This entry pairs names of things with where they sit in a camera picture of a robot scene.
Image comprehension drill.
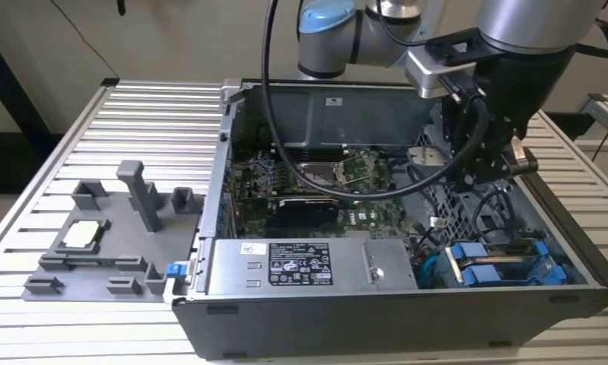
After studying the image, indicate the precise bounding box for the hard disk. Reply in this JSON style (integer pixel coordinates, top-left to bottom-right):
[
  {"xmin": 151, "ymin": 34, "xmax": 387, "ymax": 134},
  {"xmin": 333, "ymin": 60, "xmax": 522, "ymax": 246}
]
[{"xmin": 446, "ymin": 239, "xmax": 569, "ymax": 268}]

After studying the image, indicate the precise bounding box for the perforated metal disk bay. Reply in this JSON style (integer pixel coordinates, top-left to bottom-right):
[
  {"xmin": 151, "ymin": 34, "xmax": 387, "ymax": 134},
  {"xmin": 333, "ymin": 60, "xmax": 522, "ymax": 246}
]
[{"xmin": 409, "ymin": 100, "xmax": 534, "ymax": 244}]

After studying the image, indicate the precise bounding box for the blue plastic disk carrier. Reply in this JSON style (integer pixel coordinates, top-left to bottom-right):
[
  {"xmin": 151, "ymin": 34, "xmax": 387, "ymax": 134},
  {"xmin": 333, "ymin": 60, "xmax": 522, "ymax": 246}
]
[{"xmin": 459, "ymin": 264, "xmax": 569, "ymax": 287}]

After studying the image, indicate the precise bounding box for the CPU socket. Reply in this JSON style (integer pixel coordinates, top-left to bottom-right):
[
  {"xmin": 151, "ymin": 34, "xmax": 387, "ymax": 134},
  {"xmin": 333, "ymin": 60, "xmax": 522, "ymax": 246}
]
[{"xmin": 291, "ymin": 161, "xmax": 349, "ymax": 189}]

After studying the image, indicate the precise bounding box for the green motherboard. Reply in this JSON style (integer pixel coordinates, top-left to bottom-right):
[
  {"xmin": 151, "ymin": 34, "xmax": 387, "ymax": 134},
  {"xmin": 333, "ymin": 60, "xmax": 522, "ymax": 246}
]
[{"xmin": 231, "ymin": 146, "xmax": 427, "ymax": 241}]

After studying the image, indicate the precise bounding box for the black graphics card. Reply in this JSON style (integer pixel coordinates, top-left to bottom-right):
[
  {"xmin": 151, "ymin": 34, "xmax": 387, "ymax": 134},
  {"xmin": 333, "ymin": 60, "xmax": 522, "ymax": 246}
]
[{"xmin": 275, "ymin": 196, "xmax": 342, "ymax": 233}]

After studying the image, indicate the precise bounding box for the open black PC case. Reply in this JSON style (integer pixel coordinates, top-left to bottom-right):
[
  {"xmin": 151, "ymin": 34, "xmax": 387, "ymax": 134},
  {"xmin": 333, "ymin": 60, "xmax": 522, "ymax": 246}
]
[{"xmin": 170, "ymin": 78, "xmax": 608, "ymax": 360}]

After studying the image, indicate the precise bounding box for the silver power supply unit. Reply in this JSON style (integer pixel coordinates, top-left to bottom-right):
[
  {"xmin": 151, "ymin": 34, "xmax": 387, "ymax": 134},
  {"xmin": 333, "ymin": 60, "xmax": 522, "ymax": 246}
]
[{"xmin": 206, "ymin": 238, "xmax": 421, "ymax": 296}]

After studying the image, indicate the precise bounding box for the blue case latch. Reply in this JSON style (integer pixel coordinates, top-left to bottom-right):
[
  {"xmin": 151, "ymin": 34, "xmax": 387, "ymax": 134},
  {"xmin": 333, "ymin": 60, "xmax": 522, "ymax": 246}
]
[{"xmin": 166, "ymin": 262, "xmax": 190, "ymax": 281}]

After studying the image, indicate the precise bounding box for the grey parts rack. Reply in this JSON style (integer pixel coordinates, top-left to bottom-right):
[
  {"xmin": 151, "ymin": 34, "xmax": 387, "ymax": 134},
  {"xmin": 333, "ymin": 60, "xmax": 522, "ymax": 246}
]
[{"xmin": 23, "ymin": 159, "xmax": 207, "ymax": 303}]

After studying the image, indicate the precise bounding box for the silver CPU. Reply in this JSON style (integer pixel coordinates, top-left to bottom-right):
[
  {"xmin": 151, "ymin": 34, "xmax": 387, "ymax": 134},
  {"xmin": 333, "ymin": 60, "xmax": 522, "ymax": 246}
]
[{"xmin": 62, "ymin": 220, "xmax": 106, "ymax": 248}]

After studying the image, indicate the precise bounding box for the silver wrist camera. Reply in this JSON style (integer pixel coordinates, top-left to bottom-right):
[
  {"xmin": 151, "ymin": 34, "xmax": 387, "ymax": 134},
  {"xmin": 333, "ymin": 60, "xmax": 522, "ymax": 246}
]
[{"xmin": 403, "ymin": 47, "xmax": 489, "ymax": 100}]

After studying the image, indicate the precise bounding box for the black motherboard wire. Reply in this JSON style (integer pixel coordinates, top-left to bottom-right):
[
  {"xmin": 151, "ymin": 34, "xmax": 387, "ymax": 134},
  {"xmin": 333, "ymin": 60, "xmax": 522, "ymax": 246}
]
[{"xmin": 409, "ymin": 161, "xmax": 433, "ymax": 187}]

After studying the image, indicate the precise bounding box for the wire with white connector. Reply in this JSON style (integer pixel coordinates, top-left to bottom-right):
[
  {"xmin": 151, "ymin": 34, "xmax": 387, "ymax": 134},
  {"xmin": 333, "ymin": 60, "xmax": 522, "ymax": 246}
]
[{"xmin": 418, "ymin": 217, "xmax": 450, "ymax": 249}]

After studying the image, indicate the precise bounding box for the blue wire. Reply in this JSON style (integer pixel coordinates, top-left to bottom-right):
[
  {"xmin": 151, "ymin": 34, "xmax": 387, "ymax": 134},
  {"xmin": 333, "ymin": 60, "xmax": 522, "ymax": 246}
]
[{"xmin": 414, "ymin": 253, "xmax": 441, "ymax": 288}]

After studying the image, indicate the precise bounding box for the black furniture frame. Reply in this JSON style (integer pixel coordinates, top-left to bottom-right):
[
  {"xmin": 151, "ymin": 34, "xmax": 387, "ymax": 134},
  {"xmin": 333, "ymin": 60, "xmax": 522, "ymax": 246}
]
[{"xmin": 0, "ymin": 18, "xmax": 68, "ymax": 195}]

